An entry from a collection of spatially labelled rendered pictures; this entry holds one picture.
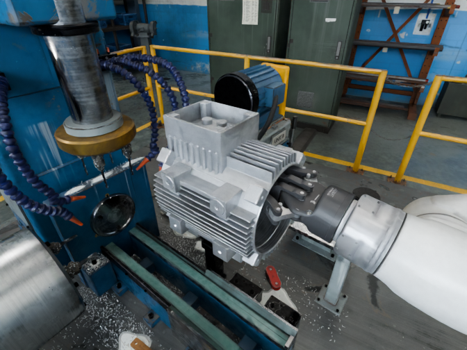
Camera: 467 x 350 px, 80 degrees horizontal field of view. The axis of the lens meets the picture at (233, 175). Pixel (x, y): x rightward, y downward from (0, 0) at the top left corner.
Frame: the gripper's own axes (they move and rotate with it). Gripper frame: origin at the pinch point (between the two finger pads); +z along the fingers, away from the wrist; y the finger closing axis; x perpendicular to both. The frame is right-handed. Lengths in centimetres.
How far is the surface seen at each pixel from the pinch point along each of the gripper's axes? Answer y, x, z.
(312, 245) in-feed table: -44, 55, -11
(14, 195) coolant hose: 24.0, 12.6, 32.7
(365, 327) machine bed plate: -25, 53, -36
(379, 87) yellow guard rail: -236, 50, 17
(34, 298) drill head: 30.3, 28.9, 21.9
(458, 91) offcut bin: -474, 93, -48
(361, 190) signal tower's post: -28.0, 13.3, -18.9
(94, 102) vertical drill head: 3.1, 0.5, 35.2
